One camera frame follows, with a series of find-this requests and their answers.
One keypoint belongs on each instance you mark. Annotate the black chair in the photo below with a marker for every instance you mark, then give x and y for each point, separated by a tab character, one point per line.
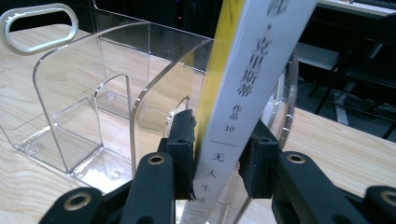
358	77

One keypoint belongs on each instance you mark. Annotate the white desk frame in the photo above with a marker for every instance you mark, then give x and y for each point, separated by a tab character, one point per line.
358	7

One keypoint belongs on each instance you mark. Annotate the clear acrylic book holder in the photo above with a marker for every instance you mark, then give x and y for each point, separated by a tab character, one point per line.
77	102

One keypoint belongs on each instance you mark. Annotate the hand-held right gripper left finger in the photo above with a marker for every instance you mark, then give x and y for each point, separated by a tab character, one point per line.
179	155

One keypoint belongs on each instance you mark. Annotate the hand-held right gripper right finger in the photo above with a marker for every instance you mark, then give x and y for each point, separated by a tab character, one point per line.
261	168

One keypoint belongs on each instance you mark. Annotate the yellow book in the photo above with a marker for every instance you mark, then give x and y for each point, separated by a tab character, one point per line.
249	77

